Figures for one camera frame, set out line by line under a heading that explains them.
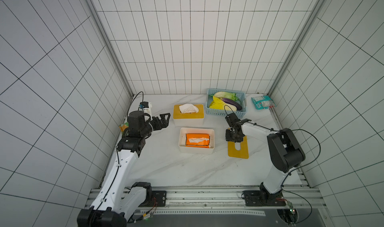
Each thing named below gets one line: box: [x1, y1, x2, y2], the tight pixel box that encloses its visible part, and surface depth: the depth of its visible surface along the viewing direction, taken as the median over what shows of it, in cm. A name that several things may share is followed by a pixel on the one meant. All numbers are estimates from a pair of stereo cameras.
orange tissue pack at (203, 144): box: [185, 133, 211, 148], surface depth 87 cm
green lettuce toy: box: [213, 91, 240, 101], surface depth 112 cm
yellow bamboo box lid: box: [173, 104, 205, 119], surface depth 98 cm
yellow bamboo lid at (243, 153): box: [227, 135, 249, 159], surface depth 91 cm
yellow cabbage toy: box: [209, 95, 238, 111], surface depth 105 cm
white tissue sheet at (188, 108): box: [179, 103, 199, 114], surface depth 97 cm
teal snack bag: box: [251, 95, 276, 110], surface depth 113 cm
